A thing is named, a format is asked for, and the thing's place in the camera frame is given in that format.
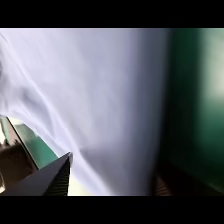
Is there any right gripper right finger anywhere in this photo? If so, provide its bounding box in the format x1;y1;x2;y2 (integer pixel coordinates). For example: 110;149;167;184
153;173;174;197

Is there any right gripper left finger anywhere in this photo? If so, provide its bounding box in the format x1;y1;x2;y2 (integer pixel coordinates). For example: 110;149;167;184
0;151;74;197

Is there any white shirt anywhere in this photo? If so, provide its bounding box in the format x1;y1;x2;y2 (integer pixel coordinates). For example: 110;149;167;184
0;27;173;197

